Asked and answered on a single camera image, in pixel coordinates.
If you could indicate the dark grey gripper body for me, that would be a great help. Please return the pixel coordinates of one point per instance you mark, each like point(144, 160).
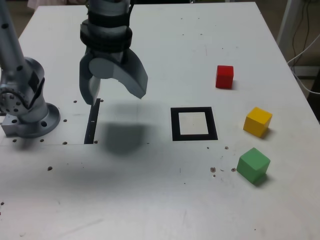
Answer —
point(107, 53)

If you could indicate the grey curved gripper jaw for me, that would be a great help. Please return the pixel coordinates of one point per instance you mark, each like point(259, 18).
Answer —
point(84, 82)
point(132, 77)

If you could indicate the red cube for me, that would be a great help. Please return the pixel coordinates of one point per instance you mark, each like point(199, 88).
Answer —
point(224, 77)

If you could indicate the yellow cube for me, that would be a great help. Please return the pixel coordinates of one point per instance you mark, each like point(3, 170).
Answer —
point(257, 122)

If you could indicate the green cube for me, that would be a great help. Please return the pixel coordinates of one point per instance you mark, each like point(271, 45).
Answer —
point(252, 165)

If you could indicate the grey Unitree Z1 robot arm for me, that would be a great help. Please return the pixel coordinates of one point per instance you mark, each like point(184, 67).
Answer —
point(30, 110)

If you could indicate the black tape square outline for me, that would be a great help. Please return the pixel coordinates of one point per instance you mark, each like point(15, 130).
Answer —
point(175, 125)

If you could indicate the black tape strip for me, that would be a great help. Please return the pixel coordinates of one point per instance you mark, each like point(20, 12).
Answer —
point(90, 130)

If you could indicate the white upright post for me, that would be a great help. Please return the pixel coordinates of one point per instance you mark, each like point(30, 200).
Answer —
point(285, 22)

